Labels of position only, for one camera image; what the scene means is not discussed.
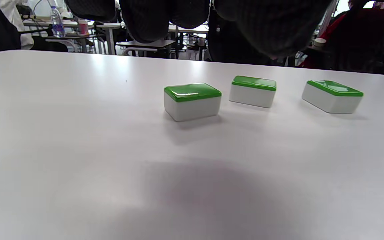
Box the black chair with red straps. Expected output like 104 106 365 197
299 7 384 74

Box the person's left hand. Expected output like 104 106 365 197
65 0 333 58

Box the dark desk top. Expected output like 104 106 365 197
116 39 176 49

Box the clear plastic water bottle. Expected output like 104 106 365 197
50 5 66 38

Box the white metal cart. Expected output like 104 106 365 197
122 47 161 57

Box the green white mahjong tile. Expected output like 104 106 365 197
164 82 222 122
301 80 364 114
229 75 277 109

